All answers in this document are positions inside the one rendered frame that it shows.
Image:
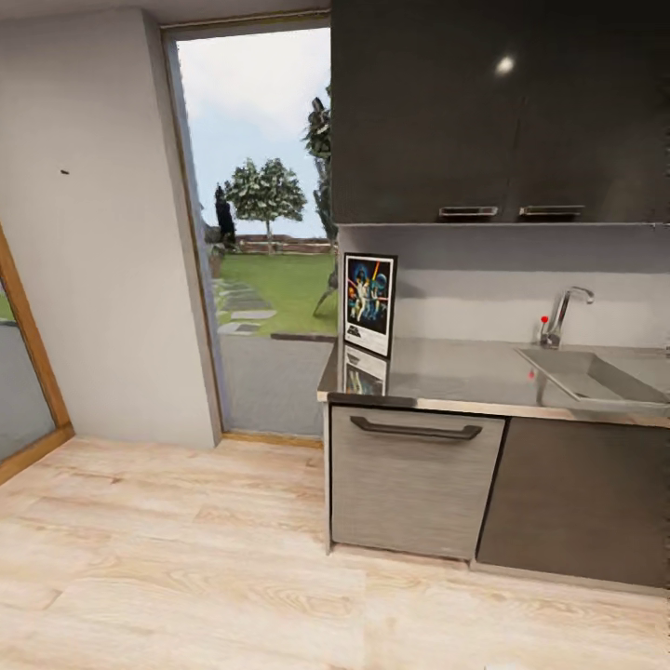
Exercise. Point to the dishwasher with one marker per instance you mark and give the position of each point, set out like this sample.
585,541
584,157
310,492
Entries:
413,480

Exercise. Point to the drop in sink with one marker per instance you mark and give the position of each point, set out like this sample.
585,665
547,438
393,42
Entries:
603,377

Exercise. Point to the fixed window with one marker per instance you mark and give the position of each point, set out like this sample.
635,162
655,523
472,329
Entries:
250,99

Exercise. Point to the cabinet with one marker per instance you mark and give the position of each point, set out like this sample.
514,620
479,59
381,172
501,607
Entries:
499,112

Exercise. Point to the poster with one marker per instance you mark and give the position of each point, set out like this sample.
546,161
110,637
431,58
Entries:
369,301

